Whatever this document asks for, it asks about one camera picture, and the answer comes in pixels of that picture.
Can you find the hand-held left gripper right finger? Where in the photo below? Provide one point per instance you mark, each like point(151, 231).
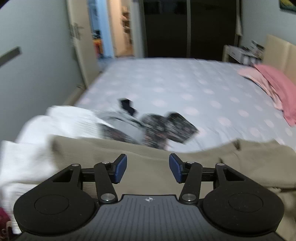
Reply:
point(175, 168)

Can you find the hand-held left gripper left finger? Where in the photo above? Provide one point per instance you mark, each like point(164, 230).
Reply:
point(120, 169)

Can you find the olive fleece jacket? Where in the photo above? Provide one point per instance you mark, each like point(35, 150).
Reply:
point(148, 166)

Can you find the white textured garment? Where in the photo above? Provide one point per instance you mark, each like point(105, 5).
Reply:
point(34, 139)

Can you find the grey garment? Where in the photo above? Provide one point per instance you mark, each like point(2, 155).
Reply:
point(133, 133)

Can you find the dark floral garment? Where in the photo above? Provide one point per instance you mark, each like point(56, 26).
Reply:
point(157, 129)

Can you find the white door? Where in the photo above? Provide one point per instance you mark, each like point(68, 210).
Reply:
point(85, 58)

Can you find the light pink cloth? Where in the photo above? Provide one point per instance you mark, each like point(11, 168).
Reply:
point(254, 76)

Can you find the red snack bag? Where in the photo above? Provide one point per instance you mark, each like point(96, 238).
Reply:
point(3, 217)

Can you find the white nightstand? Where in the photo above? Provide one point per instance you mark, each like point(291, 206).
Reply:
point(233, 54)

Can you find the pink pillow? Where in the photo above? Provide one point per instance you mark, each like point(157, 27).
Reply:
point(282, 88)

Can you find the beige hallway door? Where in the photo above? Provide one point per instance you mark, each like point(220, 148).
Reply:
point(116, 34)

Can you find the hallway shelf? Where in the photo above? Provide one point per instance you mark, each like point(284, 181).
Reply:
point(126, 25)

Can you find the black wardrobe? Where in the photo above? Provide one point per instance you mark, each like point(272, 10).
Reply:
point(208, 27)

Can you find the white printed box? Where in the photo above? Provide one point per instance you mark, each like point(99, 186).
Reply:
point(256, 47)

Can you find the beige padded headboard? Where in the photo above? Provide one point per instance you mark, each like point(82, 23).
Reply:
point(279, 53)

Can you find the grey wall strip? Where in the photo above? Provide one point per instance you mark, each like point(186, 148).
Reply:
point(10, 55)

